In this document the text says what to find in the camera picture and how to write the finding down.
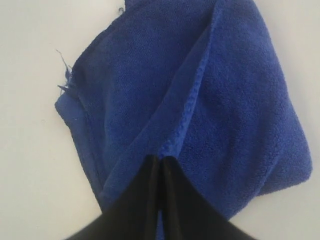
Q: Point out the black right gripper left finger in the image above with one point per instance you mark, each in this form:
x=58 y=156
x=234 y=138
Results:
x=134 y=215

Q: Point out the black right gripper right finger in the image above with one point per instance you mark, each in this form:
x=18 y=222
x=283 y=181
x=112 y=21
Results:
x=186 y=214

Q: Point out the blue terry towel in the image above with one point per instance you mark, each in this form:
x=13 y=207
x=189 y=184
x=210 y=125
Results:
x=197 y=80

